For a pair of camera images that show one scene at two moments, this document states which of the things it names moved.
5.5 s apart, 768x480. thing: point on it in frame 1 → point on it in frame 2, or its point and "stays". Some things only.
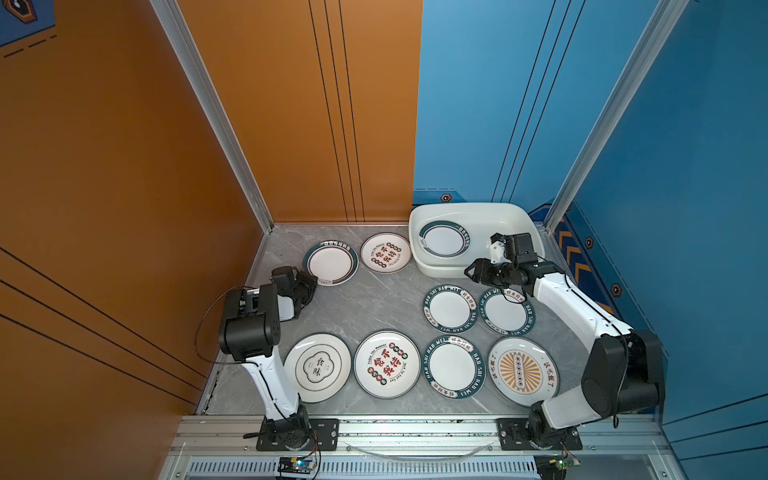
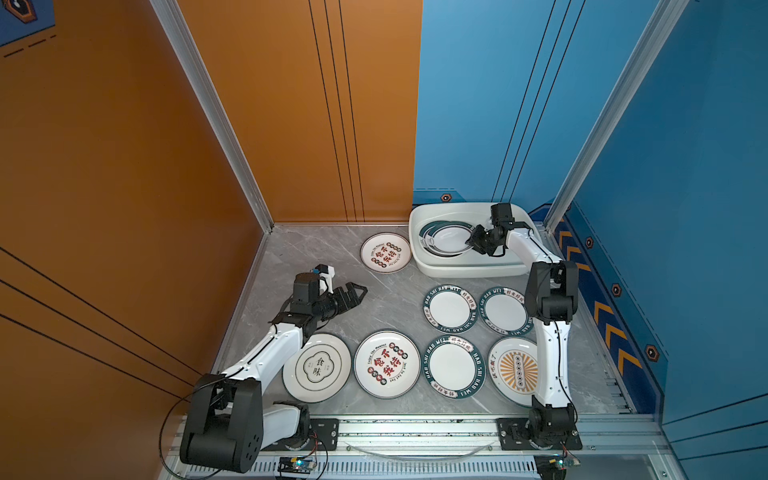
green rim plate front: [454, 367] stays
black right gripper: [480, 272] → [474, 241]
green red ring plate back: [333, 262] → [445, 238]
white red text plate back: [386, 252] stays
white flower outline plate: [319, 366] stays
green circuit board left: [296, 465] stays
